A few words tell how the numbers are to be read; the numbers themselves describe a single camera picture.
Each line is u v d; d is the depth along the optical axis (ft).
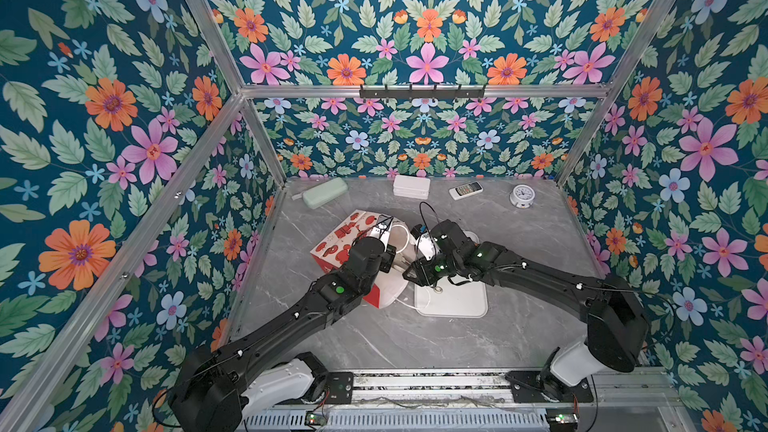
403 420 2.31
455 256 2.04
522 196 3.64
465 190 3.76
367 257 1.84
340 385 2.42
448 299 2.91
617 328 1.41
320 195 3.73
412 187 3.75
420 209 3.73
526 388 2.36
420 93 3.03
